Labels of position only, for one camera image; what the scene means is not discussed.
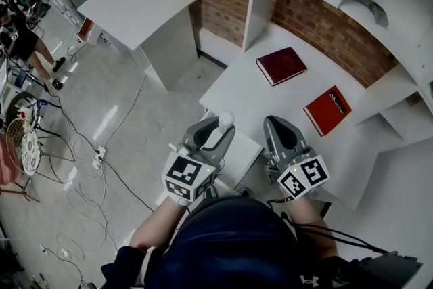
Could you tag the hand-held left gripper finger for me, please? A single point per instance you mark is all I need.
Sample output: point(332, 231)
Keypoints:
point(199, 132)
point(227, 142)

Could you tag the drawer with brown interior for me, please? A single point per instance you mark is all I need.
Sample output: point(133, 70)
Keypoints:
point(88, 31)

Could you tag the white power strip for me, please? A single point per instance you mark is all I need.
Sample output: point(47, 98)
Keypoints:
point(98, 156)

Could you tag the dark red book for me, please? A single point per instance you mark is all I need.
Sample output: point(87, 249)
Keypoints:
point(282, 64)

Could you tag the white drawer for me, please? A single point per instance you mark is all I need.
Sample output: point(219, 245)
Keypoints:
point(243, 152)

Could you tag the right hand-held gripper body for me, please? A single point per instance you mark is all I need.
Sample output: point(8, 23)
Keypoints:
point(302, 176)

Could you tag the bright red book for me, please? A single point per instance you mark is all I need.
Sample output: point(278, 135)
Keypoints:
point(328, 110)

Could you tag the pink cloth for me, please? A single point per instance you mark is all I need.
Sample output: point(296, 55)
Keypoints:
point(6, 159)

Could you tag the white wrist band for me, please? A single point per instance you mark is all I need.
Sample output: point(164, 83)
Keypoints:
point(181, 201)

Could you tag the person's right forearm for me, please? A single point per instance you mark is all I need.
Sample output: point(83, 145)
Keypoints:
point(311, 226)

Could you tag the person's black shoe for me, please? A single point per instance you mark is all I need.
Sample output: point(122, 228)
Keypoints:
point(244, 192)

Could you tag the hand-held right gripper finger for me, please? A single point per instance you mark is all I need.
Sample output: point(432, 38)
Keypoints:
point(269, 138)
point(300, 142)

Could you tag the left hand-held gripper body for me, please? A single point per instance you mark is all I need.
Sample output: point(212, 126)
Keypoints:
point(187, 176)

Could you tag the small white desk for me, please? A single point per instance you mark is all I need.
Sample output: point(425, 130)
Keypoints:
point(135, 6)

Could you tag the grey crumpled cloth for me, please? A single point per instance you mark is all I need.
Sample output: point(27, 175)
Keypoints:
point(370, 6)

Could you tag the person's left forearm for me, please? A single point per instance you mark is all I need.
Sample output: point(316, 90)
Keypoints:
point(159, 223)

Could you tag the person's navy shirt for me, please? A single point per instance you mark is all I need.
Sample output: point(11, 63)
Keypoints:
point(230, 247)

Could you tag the grey metal box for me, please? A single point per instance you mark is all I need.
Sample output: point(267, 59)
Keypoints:
point(389, 269)

